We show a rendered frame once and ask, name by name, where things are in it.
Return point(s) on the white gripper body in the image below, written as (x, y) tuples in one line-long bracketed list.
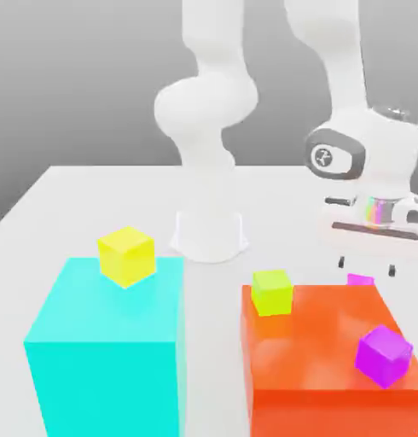
[(369, 244)]

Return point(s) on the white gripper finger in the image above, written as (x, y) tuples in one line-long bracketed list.
[(341, 262), (392, 270)]

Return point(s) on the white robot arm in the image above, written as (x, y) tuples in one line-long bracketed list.
[(209, 102)]

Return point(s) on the small magenta cube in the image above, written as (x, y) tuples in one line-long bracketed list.
[(383, 356), (359, 280)]

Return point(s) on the small lime cube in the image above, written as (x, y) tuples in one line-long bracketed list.
[(272, 293)]

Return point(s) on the small yellow cube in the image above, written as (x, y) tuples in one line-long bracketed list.
[(127, 256)]

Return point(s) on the large orange box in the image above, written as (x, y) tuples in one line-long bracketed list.
[(325, 358)]

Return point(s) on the large cyan box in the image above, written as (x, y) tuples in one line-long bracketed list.
[(103, 348)]

